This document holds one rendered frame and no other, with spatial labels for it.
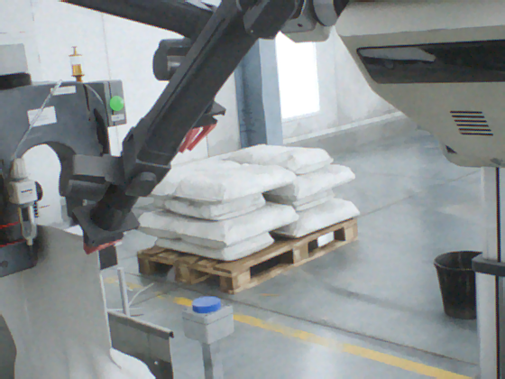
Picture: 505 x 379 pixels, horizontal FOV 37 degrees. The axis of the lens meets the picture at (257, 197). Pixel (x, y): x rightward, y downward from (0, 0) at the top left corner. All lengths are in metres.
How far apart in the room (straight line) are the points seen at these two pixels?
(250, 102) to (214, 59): 6.43
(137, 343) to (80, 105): 0.68
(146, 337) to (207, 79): 0.99
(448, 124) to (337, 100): 7.23
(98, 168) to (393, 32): 0.50
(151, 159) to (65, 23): 5.17
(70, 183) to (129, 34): 5.46
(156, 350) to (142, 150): 0.85
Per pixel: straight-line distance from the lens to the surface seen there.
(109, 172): 1.16
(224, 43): 0.95
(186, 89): 1.01
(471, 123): 1.33
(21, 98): 1.43
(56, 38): 6.19
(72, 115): 1.48
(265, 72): 7.14
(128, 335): 1.93
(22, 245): 1.44
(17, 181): 1.38
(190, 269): 4.38
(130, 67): 6.57
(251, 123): 7.43
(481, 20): 1.16
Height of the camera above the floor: 1.40
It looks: 13 degrees down
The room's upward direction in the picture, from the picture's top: 5 degrees counter-clockwise
